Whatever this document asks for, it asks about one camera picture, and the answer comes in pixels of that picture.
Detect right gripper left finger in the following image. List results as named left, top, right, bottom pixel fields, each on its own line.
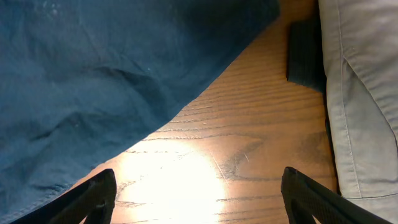
left=12, top=169, right=117, bottom=224

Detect black patterned garment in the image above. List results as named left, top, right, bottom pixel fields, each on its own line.
left=287, top=19, right=326, bottom=93

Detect dark blue denim shorts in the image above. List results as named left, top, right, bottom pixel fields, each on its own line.
left=1, top=0, right=280, bottom=223

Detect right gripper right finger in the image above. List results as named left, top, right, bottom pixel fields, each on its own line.
left=281, top=167, right=390, bottom=224

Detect beige khaki shorts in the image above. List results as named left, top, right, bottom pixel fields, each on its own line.
left=319, top=0, right=397, bottom=223

